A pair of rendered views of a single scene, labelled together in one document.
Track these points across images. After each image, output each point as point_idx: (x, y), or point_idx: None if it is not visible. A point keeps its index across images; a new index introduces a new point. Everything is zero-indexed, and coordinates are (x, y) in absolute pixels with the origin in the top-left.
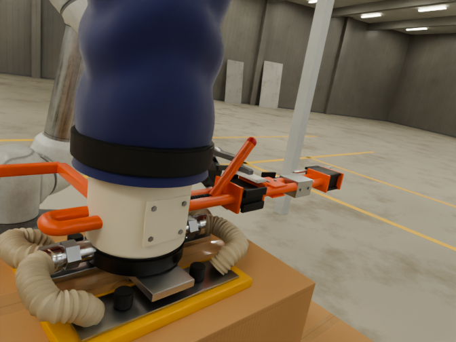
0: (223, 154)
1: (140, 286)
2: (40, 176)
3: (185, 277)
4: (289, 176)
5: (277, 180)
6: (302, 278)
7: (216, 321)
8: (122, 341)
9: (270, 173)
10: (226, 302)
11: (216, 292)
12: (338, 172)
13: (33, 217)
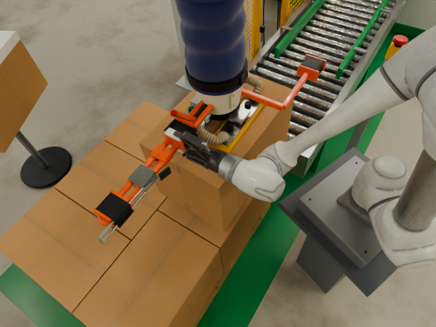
0: (196, 136)
1: None
2: (364, 184)
3: (193, 100)
4: (147, 170)
5: (157, 156)
6: (145, 142)
7: (180, 106)
8: None
9: (162, 170)
10: None
11: (181, 111)
12: (96, 211)
13: (352, 196)
